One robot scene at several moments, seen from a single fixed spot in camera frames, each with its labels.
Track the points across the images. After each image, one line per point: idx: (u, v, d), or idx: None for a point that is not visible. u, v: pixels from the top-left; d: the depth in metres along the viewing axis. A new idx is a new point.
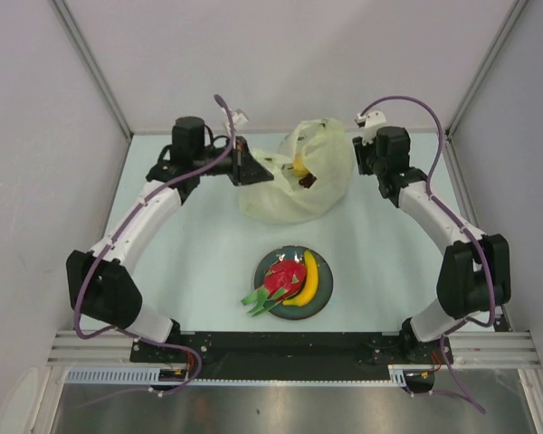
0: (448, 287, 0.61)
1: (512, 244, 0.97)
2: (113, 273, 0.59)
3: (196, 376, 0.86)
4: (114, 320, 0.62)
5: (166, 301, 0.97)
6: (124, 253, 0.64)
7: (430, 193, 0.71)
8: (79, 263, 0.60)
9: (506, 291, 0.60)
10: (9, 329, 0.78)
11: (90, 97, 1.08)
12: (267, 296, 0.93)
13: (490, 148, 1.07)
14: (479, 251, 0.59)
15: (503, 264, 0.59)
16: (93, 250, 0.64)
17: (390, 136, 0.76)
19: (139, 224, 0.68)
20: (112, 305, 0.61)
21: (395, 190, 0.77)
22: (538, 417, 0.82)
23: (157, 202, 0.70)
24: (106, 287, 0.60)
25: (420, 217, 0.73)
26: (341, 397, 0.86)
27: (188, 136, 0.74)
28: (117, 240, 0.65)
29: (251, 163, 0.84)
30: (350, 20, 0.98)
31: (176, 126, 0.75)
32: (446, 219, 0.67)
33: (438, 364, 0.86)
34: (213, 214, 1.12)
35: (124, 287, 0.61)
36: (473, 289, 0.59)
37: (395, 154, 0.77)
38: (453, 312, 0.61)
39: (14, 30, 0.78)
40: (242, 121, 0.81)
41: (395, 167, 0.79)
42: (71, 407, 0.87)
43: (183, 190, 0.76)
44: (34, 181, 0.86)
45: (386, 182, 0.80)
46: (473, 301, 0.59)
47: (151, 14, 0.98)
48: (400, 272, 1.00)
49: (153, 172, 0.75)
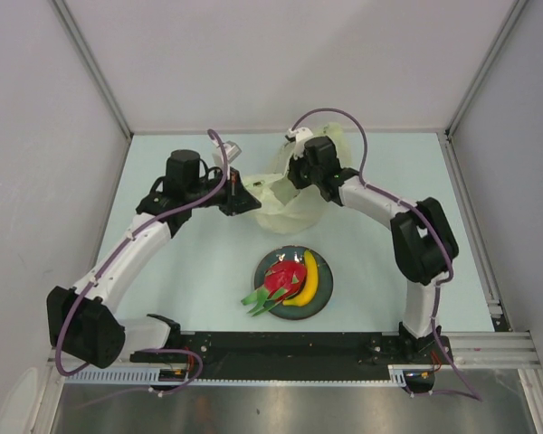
0: (405, 257, 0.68)
1: (512, 244, 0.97)
2: (93, 314, 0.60)
3: (196, 377, 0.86)
4: (94, 361, 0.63)
5: (166, 303, 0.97)
6: (107, 290, 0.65)
7: (364, 183, 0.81)
8: (60, 300, 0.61)
9: (454, 246, 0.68)
10: (9, 329, 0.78)
11: (89, 97, 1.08)
12: (267, 296, 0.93)
13: (490, 148, 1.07)
14: (419, 216, 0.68)
15: (442, 222, 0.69)
16: (77, 287, 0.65)
17: (317, 146, 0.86)
19: (127, 258, 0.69)
20: (91, 344, 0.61)
21: (336, 192, 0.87)
22: (538, 417, 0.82)
23: (145, 237, 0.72)
24: (86, 325, 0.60)
25: (362, 207, 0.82)
26: (341, 398, 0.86)
27: (184, 171, 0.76)
28: (100, 277, 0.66)
29: (242, 192, 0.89)
30: (350, 20, 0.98)
31: (171, 160, 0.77)
32: (383, 198, 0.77)
33: (439, 365, 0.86)
34: (210, 215, 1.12)
35: (103, 328, 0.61)
36: (426, 250, 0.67)
37: (326, 159, 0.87)
38: (418, 277, 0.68)
39: (13, 29, 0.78)
40: (235, 153, 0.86)
41: (329, 171, 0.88)
42: (71, 407, 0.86)
43: (173, 222, 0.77)
44: (34, 180, 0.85)
45: (327, 186, 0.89)
46: (430, 262, 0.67)
47: (152, 14, 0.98)
48: (387, 268, 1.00)
49: (144, 203, 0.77)
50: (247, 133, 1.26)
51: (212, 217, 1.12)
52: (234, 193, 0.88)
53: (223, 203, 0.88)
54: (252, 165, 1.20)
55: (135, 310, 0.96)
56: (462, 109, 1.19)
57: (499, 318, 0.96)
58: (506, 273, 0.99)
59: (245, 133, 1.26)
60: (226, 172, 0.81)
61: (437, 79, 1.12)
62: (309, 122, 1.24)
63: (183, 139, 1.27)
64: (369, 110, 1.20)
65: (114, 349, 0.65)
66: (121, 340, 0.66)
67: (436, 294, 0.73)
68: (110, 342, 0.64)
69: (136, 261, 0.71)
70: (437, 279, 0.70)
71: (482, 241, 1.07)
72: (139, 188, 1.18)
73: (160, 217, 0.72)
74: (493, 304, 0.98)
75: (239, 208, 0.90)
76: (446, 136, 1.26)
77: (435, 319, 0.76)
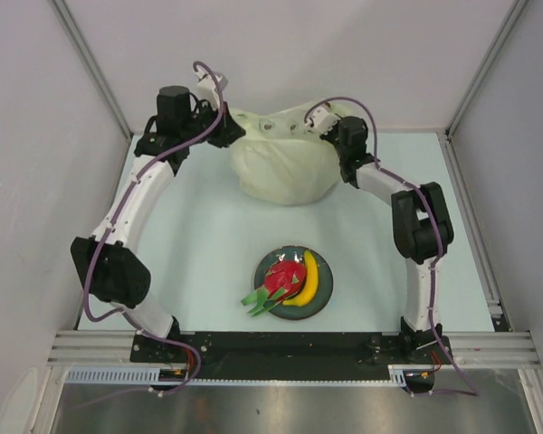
0: (401, 234, 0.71)
1: (513, 243, 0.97)
2: (119, 254, 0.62)
3: (195, 376, 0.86)
4: (128, 299, 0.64)
5: (167, 305, 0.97)
6: (125, 234, 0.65)
7: (378, 167, 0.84)
8: (82, 248, 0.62)
9: (448, 231, 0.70)
10: (9, 329, 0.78)
11: (90, 97, 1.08)
12: (267, 296, 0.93)
13: (491, 147, 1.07)
14: (420, 198, 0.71)
15: (441, 206, 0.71)
16: (95, 234, 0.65)
17: (351, 129, 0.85)
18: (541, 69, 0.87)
19: (138, 199, 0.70)
20: (122, 284, 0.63)
21: (354, 175, 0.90)
22: (538, 417, 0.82)
23: (149, 178, 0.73)
24: (112, 267, 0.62)
25: (376, 188, 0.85)
26: (341, 398, 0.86)
27: (175, 106, 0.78)
28: (116, 222, 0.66)
29: (231, 124, 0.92)
30: (350, 21, 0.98)
31: (159, 97, 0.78)
32: (388, 178, 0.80)
33: (438, 365, 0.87)
34: (207, 217, 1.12)
35: (130, 266, 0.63)
36: (422, 231, 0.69)
37: (355, 142, 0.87)
38: (409, 254, 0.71)
39: (14, 31, 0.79)
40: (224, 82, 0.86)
41: (355, 154, 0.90)
42: (71, 408, 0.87)
43: (174, 161, 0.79)
44: (35, 182, 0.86)
45: (347, 167, 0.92)
46: (422, 242, 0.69)
47: (152, 15, 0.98)
48: (389, 268, 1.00)
49: (140, 143, 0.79)
50: None
51: (211, 216, 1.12)
52: (226, 125, 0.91)
53: (216, 136, 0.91)
54: None
55: None
56: (462, 109, 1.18)
57: (499, 318, 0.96)
58: (507, 273, 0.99)
59: None
60: (221, 102, 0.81)
61: (438, 78, 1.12)
62: None
63: None
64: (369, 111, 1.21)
65: (144, 287, 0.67)
66: (147, 279, 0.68)
67: (432, 277, 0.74)
68: (138, 278, 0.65)
69: (144, 209, 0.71)
70: (432, 261, 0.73)
71: (483, 241, 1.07)
72: None
73: (161, 157, 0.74)
74: (493, 304, 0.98)
75: (232, 139, 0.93)
76: (446, 136, 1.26)
77: (433, 310, 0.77)
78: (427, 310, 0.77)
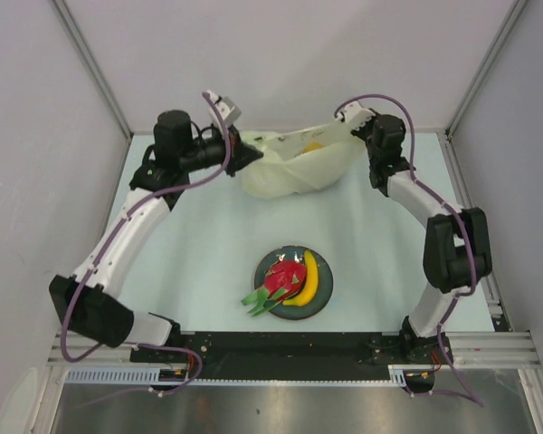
0: (433, 260, 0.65)
1: (512, 243, 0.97)
2: (96, 301, 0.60)
3: (196, 377, 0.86)
4: (106, 340, 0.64)
5: (167, 305, 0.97)
6: (107, 277, 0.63)
7: (414, 179, 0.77)
8: (60, 287, 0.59)
9: (486, 264, 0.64)
10: (9, 329, 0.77)
11: (90, 97, 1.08)
12: (267, 296, 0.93)
13: (491, 147, 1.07)
14: (459, 223, 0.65)
15: (481, 238, 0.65)
16: (76, 274, 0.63)
17: (387, 130, 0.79)
18: (541, 68, 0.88)
19: (125, 238, 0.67)
20: (100, 327, 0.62)
21: (385, 181, 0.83)
22: (538, 416, 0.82)
23: (141, 215, 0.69)
24: (91, 312, 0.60)
25: (406, 201, 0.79)
26: (341, 398, 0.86)
27: (174, 137, 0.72)
28: (99, 263, 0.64)
29: (242, 149, 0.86)
30: (351, 22, 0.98)
31: (158, 126, 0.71)
32: (426, 194, 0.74)
33: (439, 365, 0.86)
34: (208, 217, 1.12)
35: (108, 310, 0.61)
36: (456, 260, 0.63)
37: (390, 146, 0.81)
38: (437, 283, 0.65)
39: (14, 31, 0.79)
40: (237, 112, 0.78)
41: (387, 158, 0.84)
42: (71, 408, 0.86)
43: (169, 196, 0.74)
44: (35, 182, 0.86)
45: (377, 172, 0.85)
46: (456, 272, 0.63)
47: (152, 15, 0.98)
48: (389, 268, 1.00)
49: (137, 176, 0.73)
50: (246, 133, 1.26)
51: (212, 216, 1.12)
52: (236, 155, 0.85)
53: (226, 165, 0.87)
54: None
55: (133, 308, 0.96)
56: (462, 109, 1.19)
57: (499, 317, 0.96)
58: (506, 273, 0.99)
59: None
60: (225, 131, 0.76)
61: (437, 78, 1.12)
62: (308, 123, 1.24)
63: None
64: None
65: (122, 325, 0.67)
66: (127, 318, 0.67)
67: (452, 303, 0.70)
68: (117, 321, 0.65)
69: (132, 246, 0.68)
70: (458, 292, 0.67)
71: None
72: None
73: (157, 194, 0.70)
74: (493, 304, 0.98)
75: (240, 166, 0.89)
76: (446, 136, 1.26)
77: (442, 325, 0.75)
78: (436, 325, 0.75)
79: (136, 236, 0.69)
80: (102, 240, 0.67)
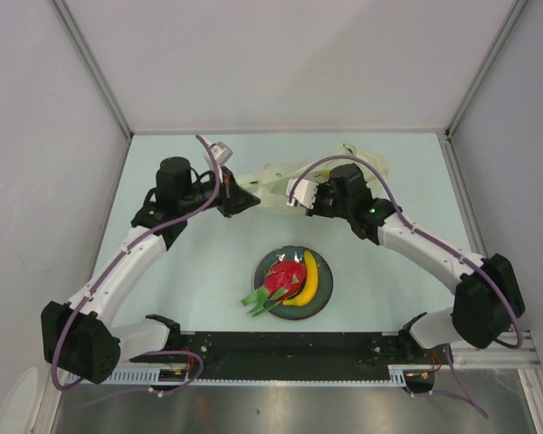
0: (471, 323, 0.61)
1: (513, 245, 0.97)
2: (90, 328, 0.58)
3: (197, 377, 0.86)
4: (90, 376, 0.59)
5: (167, 305, 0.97)
6: (101, 305, 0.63)
7: (412, 228, 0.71)
8: (55, 316, 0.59)
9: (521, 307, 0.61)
10: (8, 330, 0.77)
11: (89, 98, 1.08)
12: (267, 296, 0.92)
13: (491, 148, 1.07)
14: (487, 278, 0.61)
15: (511, 283, 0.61)
16: (71, 302, 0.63)
17: (346, 175, 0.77)
18: (541, 70, 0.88)
19: (123, 271, 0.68)
20: (87, 360, 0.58)
21: (372, 228, 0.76)
22: (538, 416, 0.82)
23: (140, 250, 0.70)
24: (80, 339, 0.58)
25: (408, 253, 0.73)
26: (341, 397, 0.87)
27: (175, 182, 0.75)
28: (95, 292, 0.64)
29: (238, 192, 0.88)
30: (351, 22, 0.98)
31: (160, 172, 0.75)
32: (438, 249, 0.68)
33: (438, 364, 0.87)
34: (208, 218, 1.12)
35: (100, 342, 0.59)
36: (495, 315, 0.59)
37: (357, 190, 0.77)
38: (478, 341, 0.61)
39: (14, 31, 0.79)
40: (226, 155, 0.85)
41: (362, 204, 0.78)
42: (71, 407, 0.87)
43: (168, 235, 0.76)
44: (35, 182, 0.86)
45: (360, 221, 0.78)
46: (497, 327, 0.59)
47: (151, 15, 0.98)
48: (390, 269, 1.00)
49: (138, 216, 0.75)
50: (247, 133, 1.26)
51: (211, 216, 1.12)
52: (229, 195, 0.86)
53: (220, 204, 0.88)
54: (252, 165, 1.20)
55: (133, 309, 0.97)
56: (462, 110, 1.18)
57: None
58: None
59: (244, 133, 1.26)
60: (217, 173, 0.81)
61: (438, 79, 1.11)
62: (307, 122, 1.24)
63: (183, 139, 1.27)
64: (369, 111, 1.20)
65: (110, 365, 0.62)
66: (116, 355, 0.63)
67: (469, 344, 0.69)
68: (106, 356, 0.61)
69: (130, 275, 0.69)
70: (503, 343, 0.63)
71: (483, 241, 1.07)
72: (139, 188, 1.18)
73: (156, 231, 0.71)
74: None
75: (236, 208, 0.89)
76: (446, 136, 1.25)
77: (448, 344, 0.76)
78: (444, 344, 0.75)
79: (133, 269, 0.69)
80: (100, 272, 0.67)
